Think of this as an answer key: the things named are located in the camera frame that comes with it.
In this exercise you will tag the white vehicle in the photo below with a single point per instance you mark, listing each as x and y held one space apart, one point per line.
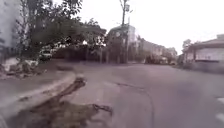
45 55

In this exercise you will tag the concrete kerb pavement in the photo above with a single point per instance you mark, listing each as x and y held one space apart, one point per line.
20 86

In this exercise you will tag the utility pole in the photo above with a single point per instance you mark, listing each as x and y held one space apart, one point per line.
124 20

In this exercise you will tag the building with pale upper floor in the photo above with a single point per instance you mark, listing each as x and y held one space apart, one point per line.
116 40

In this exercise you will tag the tree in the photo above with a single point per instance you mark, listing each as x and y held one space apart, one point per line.
186 43

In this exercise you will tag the grey asphalt road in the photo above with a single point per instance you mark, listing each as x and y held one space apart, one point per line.
150 100

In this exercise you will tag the pile of rubble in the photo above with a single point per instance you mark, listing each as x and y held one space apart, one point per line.
16 66

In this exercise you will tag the dark fence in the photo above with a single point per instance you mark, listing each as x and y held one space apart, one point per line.
83 53

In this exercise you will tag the group of trees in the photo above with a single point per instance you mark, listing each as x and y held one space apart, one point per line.
50 26

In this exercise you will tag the white building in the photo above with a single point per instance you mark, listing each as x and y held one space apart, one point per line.
6 20

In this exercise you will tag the row of buildings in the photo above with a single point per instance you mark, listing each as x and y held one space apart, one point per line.
155 51

